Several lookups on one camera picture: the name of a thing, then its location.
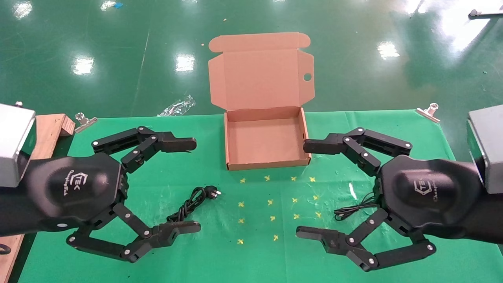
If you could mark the dark metal floor bar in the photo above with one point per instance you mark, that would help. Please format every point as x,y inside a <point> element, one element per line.
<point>487,14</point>

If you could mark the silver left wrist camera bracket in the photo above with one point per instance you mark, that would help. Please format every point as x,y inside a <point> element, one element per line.
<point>13,145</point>

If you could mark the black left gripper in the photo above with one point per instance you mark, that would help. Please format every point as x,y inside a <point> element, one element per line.
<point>74,188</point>

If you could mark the green table cloth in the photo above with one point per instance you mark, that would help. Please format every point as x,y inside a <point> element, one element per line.
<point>220,259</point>

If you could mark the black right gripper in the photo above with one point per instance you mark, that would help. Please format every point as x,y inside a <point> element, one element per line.
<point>432,196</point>

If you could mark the open brown cardboard box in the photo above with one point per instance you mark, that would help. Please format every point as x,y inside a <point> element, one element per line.
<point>259,78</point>

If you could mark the small blue floor scrap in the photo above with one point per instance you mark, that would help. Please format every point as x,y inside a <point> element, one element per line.
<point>117,5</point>

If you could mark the silver metal table clamp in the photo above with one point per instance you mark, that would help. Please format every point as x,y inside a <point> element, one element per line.
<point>84,122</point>
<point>428,113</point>

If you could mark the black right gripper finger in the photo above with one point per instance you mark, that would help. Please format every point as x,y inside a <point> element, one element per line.
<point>326,144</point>

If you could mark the clear crumpled plastic wrapper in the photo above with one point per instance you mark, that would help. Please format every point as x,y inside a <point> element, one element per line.
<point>177,106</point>

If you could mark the brown wooden board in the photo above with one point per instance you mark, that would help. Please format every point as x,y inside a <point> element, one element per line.
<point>49,129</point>

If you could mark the white tape strip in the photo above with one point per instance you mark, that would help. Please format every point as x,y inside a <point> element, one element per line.
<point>353,192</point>

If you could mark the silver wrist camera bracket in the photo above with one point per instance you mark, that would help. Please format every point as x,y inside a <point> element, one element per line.
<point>489,149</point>
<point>13,145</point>

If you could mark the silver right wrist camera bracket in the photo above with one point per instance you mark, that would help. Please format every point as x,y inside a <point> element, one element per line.
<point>489,149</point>

